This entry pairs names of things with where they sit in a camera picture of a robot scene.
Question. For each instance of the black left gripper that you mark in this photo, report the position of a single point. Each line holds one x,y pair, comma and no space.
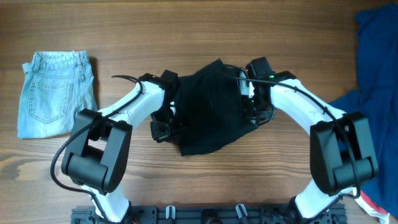
157,133

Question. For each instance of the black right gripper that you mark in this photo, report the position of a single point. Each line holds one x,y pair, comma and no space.
246,114

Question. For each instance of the black shorts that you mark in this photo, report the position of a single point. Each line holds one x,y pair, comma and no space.
209,104

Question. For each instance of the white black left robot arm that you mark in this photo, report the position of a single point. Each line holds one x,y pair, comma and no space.
95,156

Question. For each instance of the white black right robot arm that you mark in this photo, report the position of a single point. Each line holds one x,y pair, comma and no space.
342,155

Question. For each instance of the light blue denim shorts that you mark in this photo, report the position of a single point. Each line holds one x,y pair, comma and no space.
57,86

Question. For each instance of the white red cloth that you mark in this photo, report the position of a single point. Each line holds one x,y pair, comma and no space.
372,209

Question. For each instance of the blue polo shirt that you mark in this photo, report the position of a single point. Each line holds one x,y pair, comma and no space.
376,98

